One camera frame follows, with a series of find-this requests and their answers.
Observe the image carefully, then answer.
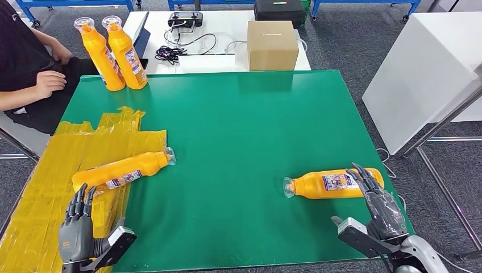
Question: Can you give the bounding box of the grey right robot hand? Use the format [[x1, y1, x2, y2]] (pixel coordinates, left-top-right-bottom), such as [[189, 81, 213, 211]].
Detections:
[[331, 162, 410, 242]]

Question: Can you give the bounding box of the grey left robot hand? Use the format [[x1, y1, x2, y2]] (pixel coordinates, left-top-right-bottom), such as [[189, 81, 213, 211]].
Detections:
[[58, 183, 114, 264]]

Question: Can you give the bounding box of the person's right hand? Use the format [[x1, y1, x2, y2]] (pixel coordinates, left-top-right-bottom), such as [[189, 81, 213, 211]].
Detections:
[[34, 70, 68, 100]]

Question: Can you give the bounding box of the orange bottle with clear cap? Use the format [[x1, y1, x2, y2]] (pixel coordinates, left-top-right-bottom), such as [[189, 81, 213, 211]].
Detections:
[[73, 16, 127, 92], [101, 15, 149, 90], [72, 147, 177, 197], [282, 168, 385, 200]]

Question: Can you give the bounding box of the person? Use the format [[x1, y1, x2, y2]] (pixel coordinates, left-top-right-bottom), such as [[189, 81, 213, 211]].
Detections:
[[0, 0, 99, 135]]

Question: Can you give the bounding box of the grey chair seat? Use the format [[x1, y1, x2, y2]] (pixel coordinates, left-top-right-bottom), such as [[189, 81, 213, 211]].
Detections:
[[0, 111, 51, 159]]

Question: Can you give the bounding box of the yellow taped cardboard sheet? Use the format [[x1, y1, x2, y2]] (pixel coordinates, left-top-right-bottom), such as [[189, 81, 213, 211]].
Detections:
[[0, 106, 168, 273]]

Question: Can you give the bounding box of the blue metal rack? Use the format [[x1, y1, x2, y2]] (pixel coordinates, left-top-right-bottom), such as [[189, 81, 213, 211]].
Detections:
[[15, 0, 143, 28], [167, 0, 257, 11], [311, 0, 422, 23]]

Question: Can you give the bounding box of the tablet in blue-grey case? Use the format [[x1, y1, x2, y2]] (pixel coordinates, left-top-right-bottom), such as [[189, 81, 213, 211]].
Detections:
[[132, 11, 151, 60]]

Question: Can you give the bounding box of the white cabinet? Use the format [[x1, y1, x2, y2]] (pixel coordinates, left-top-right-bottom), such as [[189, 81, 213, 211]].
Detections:
[[361, 12, 482, 156]]

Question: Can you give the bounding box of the black remote controller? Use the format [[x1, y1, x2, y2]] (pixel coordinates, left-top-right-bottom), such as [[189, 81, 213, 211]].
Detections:
[[167, 11, 204, 30]]

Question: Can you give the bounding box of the green table mat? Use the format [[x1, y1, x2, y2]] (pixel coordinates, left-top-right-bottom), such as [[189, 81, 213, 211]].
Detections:
[[60, 69, 415, 273]]

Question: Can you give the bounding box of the white table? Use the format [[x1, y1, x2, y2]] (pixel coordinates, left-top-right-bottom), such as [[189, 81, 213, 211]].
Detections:
[[122, 10, 312, 76]]

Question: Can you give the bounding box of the brown cardboard box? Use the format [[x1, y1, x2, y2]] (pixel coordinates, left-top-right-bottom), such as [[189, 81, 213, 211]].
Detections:
[[247, 20, 300, 72]]

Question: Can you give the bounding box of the green plastic crate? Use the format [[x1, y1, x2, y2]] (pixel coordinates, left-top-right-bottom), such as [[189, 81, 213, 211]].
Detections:
[[300, 0, 313, 28]]

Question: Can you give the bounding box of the black hard case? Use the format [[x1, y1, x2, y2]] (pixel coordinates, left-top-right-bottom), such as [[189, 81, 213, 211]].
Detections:
[[254, 0, 306, 30]]

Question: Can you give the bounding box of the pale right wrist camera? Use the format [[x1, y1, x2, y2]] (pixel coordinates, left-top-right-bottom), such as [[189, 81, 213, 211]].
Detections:
[[336, 217, 401, 259]]

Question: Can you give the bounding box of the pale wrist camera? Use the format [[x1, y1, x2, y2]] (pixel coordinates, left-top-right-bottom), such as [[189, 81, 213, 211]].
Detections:
[[336, 217, 401, 259], [81, 225, 138, 272]]

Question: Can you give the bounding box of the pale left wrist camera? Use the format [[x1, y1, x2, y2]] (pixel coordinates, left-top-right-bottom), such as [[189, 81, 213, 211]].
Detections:
[[81, 225, 138, 272]]

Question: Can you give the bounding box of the white floor cable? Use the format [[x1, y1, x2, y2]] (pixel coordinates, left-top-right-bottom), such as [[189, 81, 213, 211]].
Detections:
[[375, 148, 473, 273]]

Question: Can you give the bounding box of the steel tube frame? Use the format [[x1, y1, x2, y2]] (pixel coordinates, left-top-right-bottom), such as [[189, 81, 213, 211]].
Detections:
[[401, 63, 482, 262]]

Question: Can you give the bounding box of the black cable bundle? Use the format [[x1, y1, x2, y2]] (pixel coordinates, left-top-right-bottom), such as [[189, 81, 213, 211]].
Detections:
[[155, 45, 188, 67]]

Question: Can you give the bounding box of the white table cable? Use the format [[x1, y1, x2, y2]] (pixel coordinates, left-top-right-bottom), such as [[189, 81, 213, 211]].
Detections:
[[196, 32, 250, 56]]

